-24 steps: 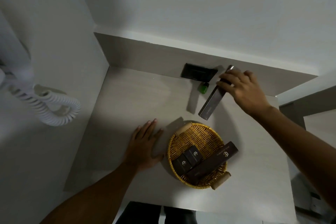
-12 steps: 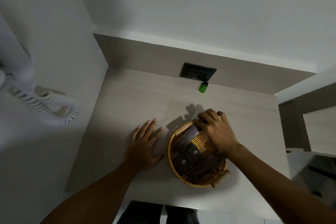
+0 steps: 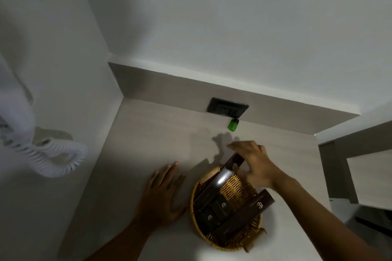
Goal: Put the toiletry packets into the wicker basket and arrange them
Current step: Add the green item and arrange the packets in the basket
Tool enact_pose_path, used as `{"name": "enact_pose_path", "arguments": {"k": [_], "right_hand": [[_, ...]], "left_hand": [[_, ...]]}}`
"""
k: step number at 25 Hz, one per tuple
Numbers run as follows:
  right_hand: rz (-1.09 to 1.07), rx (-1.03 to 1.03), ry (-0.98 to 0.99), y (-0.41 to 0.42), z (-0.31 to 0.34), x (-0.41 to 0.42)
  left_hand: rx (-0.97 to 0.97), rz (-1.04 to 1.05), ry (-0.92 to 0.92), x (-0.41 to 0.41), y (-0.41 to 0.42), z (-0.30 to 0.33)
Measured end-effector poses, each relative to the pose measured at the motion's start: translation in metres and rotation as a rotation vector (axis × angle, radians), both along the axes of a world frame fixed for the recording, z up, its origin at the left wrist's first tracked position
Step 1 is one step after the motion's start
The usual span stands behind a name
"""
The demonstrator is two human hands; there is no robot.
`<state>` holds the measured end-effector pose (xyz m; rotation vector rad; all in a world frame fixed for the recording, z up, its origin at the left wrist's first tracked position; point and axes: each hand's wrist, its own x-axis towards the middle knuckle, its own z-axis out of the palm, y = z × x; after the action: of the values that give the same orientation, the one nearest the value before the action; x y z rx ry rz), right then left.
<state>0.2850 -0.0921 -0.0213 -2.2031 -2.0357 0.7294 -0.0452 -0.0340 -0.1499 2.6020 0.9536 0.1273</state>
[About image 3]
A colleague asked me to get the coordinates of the person's right hand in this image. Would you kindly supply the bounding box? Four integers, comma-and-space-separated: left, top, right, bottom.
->
227, 140, 287, 191

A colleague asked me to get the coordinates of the person's left hand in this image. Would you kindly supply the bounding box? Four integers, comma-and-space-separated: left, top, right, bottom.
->
136, 162, 187, 228

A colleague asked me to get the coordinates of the long dark brown box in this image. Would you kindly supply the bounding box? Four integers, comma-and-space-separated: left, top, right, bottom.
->
194, 153, 246, 212
211, 189, 275, 241

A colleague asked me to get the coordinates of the person's right forearm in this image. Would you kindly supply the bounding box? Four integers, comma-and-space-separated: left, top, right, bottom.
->
272, 175, 387, 261

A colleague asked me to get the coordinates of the person's left forearm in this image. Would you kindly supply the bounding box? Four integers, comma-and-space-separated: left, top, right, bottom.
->
84, 218, 167, 261

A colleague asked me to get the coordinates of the small dark brown box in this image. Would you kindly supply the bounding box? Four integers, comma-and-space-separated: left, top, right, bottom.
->
198, 207, 220, 228
211, 195, 234, 222

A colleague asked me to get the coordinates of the round wicker basket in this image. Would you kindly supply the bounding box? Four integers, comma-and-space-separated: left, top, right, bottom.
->
190, 164, 267, 254

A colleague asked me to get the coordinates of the brown wooden cabinet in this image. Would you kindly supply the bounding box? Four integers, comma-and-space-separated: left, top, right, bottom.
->
318, 120, 392, 213

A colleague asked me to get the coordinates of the black wall socket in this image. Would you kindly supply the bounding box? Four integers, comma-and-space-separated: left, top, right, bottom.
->
207, 97, 249, 117

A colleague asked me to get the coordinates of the white coiled cord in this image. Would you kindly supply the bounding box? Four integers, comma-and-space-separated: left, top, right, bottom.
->
0, 126, 89, 178

